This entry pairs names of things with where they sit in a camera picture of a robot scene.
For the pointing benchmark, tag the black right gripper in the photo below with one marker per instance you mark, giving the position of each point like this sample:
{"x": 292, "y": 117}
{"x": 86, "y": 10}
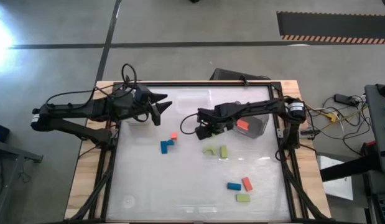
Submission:
{"x": 207, "y": 116}

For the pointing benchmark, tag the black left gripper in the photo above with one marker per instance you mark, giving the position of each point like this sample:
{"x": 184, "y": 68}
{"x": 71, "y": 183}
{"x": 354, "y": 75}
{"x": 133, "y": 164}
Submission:
{"x": 130, "y": 107}

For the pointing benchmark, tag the green rectangular block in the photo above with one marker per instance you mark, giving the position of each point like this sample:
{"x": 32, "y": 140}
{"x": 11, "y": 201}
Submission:
{"x": 243, "y": 198}
{"x": 224, "y": 151}

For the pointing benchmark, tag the green arch block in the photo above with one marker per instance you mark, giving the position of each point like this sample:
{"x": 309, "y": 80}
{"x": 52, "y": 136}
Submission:
{"x": 206, "y": 150}

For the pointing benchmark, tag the orange rectangular block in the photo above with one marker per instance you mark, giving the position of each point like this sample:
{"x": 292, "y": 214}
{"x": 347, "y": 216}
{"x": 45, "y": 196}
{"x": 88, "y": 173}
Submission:
{"x": 242, "y": 124}

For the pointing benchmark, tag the small orange block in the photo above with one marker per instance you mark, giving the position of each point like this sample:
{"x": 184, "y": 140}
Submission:
{"x": 174, "y": 135}

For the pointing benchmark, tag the small dark blue block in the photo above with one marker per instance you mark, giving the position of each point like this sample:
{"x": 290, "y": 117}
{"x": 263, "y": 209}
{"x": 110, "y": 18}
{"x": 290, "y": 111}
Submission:
{"x": 170, "y": 142}

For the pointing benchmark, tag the long blue block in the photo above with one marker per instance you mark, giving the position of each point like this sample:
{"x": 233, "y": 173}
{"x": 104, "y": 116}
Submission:
{"x": 164, "y": 147}

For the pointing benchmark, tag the blue rectangular block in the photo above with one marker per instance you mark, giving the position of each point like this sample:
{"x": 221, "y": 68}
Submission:
{"x": 234, "y": 186}

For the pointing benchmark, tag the long orange block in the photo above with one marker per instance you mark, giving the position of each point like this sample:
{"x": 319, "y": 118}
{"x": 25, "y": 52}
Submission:
{"x": 247, "y": 184}

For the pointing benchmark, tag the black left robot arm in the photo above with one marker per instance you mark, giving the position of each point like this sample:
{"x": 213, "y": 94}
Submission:
{"x": 71, "y": 111}

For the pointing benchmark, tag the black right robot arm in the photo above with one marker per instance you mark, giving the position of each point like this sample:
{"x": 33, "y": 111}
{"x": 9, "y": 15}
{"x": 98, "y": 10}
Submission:
{"x": 257, "y": 107}

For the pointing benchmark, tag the clear translucent plastic bin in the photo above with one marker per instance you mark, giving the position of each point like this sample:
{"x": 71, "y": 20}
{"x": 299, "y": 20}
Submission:
{"x": 192, "y": 101}

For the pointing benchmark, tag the grey translucent plastic bin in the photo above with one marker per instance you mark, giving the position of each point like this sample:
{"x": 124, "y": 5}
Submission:
{"x": 257, "y": 128}

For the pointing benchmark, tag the black box behind table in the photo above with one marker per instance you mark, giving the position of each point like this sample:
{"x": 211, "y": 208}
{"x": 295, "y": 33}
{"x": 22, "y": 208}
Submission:
{"x": 229, "y": 74}

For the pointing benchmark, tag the black power strip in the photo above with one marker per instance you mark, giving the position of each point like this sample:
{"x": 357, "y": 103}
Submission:
{"x": 343, "y": 99}

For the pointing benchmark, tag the black cart leg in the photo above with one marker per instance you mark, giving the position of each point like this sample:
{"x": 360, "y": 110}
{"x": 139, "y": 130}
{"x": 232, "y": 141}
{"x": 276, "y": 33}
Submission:
{"x": 344, "y": 168}

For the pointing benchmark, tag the white paper sheet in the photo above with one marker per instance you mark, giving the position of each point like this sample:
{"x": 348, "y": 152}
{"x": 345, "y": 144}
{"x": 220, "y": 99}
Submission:
{"x": 338, "y": 186}

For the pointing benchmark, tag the grey metal stand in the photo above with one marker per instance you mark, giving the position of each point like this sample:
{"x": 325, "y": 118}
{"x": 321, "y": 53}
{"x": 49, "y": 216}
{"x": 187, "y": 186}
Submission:
{"x": 12, "y": 152}

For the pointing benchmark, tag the black hazard striped floor mat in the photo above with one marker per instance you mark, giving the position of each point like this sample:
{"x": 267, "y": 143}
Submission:
{"x": 335, "y": 25}

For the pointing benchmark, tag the grey cart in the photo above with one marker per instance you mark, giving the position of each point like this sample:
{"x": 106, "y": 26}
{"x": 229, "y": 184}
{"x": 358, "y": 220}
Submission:
{"x": 377, "y": 124}

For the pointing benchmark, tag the black device with blue light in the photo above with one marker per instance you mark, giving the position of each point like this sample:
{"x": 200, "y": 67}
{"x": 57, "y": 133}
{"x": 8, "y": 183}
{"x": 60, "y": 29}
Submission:
{"x": 1, "y": 132}

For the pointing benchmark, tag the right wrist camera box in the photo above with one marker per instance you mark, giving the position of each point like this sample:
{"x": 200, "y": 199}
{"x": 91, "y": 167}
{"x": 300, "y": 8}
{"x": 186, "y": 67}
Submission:
{"x": 203, "y": 133}

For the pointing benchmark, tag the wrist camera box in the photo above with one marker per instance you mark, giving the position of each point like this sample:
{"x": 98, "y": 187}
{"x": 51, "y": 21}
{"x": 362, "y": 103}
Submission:
{"x": 143, "y": 93}
{"x": 203, "y": 133}

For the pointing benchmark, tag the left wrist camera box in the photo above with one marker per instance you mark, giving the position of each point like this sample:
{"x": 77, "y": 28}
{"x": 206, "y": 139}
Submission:
{"x": 143, "y": 93}

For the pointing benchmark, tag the black aluminium table frame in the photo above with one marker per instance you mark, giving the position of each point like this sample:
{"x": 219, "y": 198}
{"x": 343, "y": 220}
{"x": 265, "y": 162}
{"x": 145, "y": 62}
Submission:
{"x": 195, "y": 84}

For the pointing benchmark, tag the grey metal bracket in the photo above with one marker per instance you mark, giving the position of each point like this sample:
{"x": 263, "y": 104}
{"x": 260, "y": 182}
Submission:
{"x": 279, "y": 133}

